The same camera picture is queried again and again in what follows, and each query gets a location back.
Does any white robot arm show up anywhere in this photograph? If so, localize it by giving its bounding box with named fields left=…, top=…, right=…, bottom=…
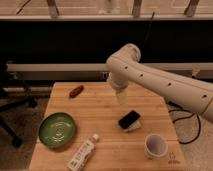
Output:
left=106, top=43, right=213, bottom=123

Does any green ceramic bowl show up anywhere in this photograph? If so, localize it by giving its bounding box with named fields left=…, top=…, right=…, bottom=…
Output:
left=38, top=112, right=77, bottom=149

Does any black smartphone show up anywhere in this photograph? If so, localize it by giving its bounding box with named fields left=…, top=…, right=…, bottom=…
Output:
left=118, top=110, right=140, bottom=129

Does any white block under phone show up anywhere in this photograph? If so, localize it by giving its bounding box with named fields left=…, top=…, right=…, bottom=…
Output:
left=124, top=120, right=141, bottom=132

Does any white paper cup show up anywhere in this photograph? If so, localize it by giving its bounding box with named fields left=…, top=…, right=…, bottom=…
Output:
left=144, top=134, right=168, bottom=159

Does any white plastic bottle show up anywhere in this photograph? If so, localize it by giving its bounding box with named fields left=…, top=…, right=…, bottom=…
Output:
left=67, top=134, right=99, bottom=171

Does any black floor cable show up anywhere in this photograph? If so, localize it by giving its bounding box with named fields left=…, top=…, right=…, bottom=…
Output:
left=166, top=101, right=203, bottom=145

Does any black hanging cable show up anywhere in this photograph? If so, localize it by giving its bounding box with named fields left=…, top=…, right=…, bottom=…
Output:
left=141, top=11, right=156, bottom=51

